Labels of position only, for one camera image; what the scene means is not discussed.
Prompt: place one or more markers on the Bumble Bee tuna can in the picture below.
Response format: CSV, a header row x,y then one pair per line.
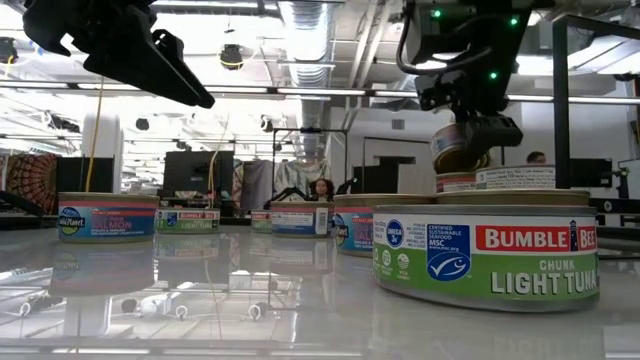
x,y
261,222
187,222
485,260
515,177

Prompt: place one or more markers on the black background robot arm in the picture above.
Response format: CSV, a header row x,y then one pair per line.
x,y
287,192
350,185

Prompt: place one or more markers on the black panel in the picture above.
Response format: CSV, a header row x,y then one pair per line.
x,y
75,175

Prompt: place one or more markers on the silver ventilation duct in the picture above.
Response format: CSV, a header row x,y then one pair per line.
x,y
305,50

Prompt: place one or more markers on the black monitor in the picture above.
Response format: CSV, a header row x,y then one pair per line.
x,y
195,172

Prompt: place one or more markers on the black rack frame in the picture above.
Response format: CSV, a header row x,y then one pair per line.
x,y
310,130

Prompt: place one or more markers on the black equipment box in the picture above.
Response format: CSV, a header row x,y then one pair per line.
x,y
590,172

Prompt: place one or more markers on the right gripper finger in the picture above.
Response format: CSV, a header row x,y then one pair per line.
x,y
495,137

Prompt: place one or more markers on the white hanging cloth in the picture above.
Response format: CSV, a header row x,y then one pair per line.
x,y
295,175

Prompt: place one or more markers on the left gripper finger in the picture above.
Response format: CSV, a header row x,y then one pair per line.
x,y
150,75

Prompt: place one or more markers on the black cabinet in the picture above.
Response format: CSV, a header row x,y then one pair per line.
x,y
385,177

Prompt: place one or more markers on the person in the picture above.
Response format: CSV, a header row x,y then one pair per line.
x,y
321,189
536,157

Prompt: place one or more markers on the long ceiling light strip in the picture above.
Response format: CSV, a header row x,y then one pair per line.
x,y
320,92

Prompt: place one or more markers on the white pillar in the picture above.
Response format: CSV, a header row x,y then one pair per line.
x,y
107,145

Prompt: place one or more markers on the patterned tapestry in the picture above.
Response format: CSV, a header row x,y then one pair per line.
x,y
30,180

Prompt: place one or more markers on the black door frame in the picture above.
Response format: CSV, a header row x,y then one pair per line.
x,y
400,139

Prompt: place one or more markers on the black ceiling dome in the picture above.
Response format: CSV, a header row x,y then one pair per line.
x,y
231,57

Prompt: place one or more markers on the grey hanging cloth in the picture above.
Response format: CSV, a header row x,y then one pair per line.
x,y
256,182

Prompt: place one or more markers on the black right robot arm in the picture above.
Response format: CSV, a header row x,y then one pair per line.
x,y
480,25

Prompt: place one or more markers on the black ceiling device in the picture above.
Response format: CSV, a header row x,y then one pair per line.
x,y
7,50

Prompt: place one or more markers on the grey wall vent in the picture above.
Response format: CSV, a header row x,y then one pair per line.
x,y
398,124

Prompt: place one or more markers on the black ceiling spotlight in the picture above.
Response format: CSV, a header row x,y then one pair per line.
x,y
142,124
266,124

